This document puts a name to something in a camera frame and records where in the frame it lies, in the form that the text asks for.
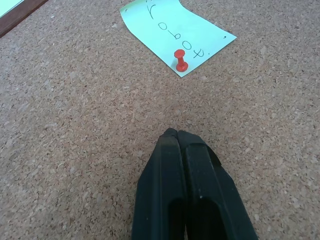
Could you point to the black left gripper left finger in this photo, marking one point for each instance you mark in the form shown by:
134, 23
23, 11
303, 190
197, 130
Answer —
160, 180

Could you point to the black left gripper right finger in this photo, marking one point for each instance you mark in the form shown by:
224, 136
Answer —
212, 190

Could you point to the green paper note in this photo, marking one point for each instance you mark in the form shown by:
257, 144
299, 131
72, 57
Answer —
160, 27

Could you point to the cork board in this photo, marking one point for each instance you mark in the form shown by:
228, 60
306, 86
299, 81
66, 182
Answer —
75, 125

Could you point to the red pushpin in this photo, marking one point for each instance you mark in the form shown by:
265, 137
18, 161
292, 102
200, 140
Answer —
180, 60

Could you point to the brown wooden board frame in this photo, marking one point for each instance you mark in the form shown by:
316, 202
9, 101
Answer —
17, 17

